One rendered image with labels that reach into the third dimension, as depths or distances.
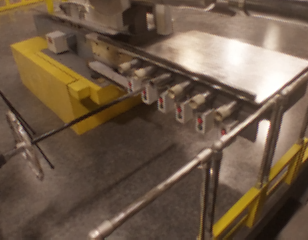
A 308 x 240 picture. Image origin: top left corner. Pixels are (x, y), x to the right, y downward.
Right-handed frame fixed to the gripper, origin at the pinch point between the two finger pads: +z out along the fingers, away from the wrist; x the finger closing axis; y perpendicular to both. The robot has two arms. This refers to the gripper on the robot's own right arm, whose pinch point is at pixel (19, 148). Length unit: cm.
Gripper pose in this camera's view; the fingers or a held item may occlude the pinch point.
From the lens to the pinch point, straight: 149.6
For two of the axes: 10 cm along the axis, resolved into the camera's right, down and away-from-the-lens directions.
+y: 3.4, 9.1, 2.2
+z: 7.6, -4.0, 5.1
